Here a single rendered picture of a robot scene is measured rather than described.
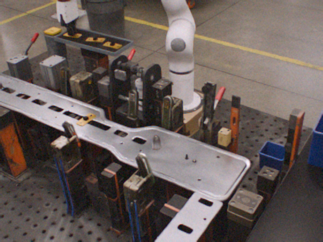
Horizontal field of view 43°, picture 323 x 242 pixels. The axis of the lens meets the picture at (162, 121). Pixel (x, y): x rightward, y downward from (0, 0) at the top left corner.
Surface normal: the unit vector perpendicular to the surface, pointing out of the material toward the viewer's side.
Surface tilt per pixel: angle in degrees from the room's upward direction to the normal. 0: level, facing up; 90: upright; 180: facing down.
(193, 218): 0
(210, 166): 0
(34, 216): 0
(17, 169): 90
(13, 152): 90
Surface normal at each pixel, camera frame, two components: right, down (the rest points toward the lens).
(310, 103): -0.05, -0.81
